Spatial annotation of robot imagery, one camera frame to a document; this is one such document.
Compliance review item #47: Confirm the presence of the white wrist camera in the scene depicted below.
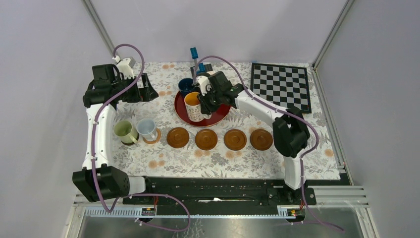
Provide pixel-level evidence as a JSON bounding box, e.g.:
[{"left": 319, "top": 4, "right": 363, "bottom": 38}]
[
  {"left": 196, "top": 75, "right": 212, "bottom": 97},
  {"left": 112, "top": 56, "right": 136, "bottom": 79}
]

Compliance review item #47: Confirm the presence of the light wooden coaster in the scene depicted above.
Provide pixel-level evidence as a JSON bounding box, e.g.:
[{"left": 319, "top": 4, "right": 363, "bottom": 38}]
[{"left": 143, "top": 128, "right": 161, "bottom": 144}]

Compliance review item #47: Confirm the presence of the light green mug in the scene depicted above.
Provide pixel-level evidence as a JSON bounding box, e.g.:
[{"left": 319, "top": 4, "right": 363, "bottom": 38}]
[{"left": 113, "top": 120, "right": 138, "bottom": 143}]

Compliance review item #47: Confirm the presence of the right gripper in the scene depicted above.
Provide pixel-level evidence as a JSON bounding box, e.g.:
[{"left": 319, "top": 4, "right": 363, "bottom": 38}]
[{"left": 197, "top": 87, "right": 222, "bottom": 116}]

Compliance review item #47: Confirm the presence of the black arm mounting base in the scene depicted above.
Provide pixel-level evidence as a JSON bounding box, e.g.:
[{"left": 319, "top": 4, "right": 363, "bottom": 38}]
[{"left": 121, "top": 177, "right": 316, "bottom": 215}]

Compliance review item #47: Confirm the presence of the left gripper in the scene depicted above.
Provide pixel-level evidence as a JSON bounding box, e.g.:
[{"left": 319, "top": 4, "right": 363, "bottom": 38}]
[{"left": 112, "top": 72, "right": 158, "bottom": 103}]

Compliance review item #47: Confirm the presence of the aluminium rail frame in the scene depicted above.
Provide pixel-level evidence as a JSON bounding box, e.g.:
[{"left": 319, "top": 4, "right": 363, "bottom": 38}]
[{"left": 64, "top": 185, "right": 379, "bottom": 238}]

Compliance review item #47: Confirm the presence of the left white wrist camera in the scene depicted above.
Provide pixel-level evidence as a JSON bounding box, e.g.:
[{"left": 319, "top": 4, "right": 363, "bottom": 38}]
[{"left": 112, "top": 56, "right": 136, "bottom": 79}]

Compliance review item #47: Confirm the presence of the blue and black block toy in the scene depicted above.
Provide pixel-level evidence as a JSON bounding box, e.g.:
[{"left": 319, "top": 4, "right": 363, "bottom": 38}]
[{"left": 190, "top": 47, "right": 215, "bottom": 82}]

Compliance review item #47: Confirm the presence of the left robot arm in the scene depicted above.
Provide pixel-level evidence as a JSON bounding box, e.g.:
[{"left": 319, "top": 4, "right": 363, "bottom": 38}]
[{"left": 72, "top": 64, "right": 158, "bottom": 202}]

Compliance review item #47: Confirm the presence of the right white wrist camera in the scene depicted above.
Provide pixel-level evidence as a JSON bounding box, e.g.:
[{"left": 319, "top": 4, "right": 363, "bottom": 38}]
[{"left": 196, "top": 75, "right": 212, "bottom": 97}]

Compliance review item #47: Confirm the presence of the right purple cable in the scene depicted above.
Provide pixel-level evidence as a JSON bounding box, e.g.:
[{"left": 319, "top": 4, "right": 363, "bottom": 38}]
[{"left": 193, "top": 55, "right": 345, "bottom": 235}]

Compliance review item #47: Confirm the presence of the patterned mug orange inside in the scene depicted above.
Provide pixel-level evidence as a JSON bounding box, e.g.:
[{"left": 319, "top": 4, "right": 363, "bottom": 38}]
[{"left": 184, "top": 92, "right": 211, "bottom": 122}]

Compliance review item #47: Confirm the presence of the purple cable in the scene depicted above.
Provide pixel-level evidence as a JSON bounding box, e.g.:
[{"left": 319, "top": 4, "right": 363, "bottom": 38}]
[
  {"left": 193, "top": 55, "right": 345, "bottom": 235},
  {"left": 90, "top": 43, "right": 192, "bottom": 233}
]

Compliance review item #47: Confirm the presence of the black and white chessboard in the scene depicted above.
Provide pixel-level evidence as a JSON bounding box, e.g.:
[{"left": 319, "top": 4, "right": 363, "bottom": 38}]
[{"left": 251, "top": 63, "right": 312, "bottom": 114}]

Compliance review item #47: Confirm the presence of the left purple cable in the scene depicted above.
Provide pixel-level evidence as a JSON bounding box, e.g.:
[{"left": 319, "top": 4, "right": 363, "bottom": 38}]
[{"left": 90, "top": 43, "right": 192, "bottom": 233}]

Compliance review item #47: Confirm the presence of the floral tablecloth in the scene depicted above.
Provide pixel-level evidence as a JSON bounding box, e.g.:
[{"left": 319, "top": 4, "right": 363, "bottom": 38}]
[{"left": 94, "top": 61, "right": 342, "bottom": 180}]

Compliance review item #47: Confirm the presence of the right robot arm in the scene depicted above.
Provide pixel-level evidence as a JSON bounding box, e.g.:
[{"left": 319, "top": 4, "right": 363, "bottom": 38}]
[{"left": 195, "top": 71, "right": 310, "bottom": 204}]

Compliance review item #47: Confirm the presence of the light blue mug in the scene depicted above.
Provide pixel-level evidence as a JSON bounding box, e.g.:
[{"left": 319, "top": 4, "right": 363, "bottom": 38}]
[{"left": 136, "top": 119, "right": 158, "bottom": 142}]

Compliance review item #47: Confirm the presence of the red round tray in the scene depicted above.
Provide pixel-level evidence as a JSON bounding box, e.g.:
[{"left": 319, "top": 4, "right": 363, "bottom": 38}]
[{"left": 174, "top": 92, "right": 231, "bottom": 127}]

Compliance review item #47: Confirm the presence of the dark brown wooden coaster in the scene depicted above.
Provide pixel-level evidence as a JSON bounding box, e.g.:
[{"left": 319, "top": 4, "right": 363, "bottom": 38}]
[{"left": 121, "top": 134, "right": 140, "bottom": 146}]

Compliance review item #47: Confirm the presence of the dark blue mug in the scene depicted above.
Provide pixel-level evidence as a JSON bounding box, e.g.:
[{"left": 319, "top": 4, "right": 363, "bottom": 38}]
[{"left": 178, "top": 78, "right": 197, "bottom": 97}]

